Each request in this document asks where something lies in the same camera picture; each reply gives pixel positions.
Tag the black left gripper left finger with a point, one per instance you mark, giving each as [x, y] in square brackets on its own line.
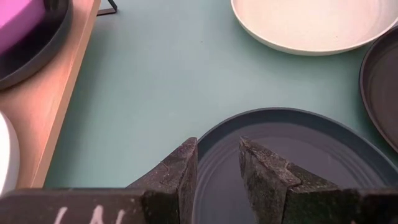
[177, 180]

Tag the green table mat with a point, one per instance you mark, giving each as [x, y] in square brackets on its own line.
[140, 77]

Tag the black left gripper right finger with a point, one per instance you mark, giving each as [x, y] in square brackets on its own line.
[267, 186]

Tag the light green plate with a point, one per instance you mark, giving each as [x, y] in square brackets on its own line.
[311, 25]

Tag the white plate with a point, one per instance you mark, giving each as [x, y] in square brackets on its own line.
[7, 155]

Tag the dark blue plate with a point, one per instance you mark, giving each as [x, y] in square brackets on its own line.
[46, 46]
[311, 149]

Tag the black plate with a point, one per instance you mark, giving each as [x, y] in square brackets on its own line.
[385, 87]

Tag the purple plate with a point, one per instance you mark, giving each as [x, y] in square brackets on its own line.
[15, 18]

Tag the wooden plate rack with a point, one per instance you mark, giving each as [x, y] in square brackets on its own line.
[40, 124]

